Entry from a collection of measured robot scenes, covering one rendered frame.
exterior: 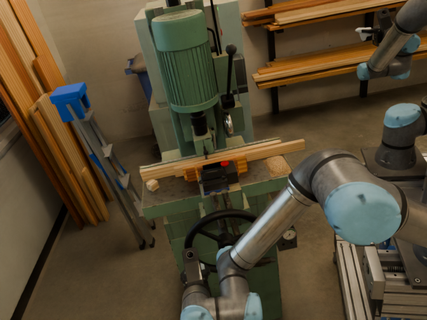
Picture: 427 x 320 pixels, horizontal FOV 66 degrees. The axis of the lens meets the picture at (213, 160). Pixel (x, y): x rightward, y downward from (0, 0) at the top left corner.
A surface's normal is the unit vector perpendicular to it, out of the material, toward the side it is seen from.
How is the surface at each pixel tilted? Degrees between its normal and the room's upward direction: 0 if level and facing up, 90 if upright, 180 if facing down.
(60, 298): 0
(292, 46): 90
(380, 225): 85
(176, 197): 0
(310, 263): 0
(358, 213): 87
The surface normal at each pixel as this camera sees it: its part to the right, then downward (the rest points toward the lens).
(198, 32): 0.76, 0.25
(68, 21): 0.09, 0.52
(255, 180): -0.16, -0.83
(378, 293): -0.17, 0.55
